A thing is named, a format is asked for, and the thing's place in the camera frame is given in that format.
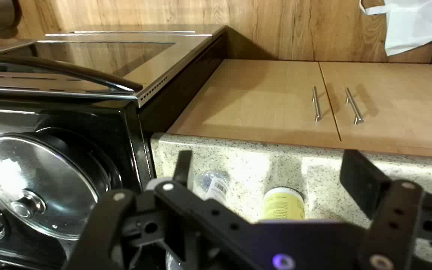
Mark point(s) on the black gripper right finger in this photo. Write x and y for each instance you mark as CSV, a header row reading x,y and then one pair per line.
x,y
397,220

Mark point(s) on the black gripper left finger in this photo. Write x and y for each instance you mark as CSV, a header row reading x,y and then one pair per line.
x,y
127,220

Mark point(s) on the clear plastic bottle blue cap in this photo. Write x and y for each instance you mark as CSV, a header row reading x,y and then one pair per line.
x,y
215,185

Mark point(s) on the white-lidded container yellow label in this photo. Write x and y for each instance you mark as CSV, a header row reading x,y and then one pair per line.
x,y
283,205

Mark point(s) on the glass pan lid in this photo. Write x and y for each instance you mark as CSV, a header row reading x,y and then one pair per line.
x,y
41,181

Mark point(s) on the wooden lower cabinet door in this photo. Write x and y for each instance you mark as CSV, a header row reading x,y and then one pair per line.
x,y
401,110
256,100

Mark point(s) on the black electric stove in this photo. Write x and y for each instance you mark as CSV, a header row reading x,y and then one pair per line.
x,y
127,55

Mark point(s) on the white plastic bag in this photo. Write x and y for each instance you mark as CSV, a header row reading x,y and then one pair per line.
x,y
416,23

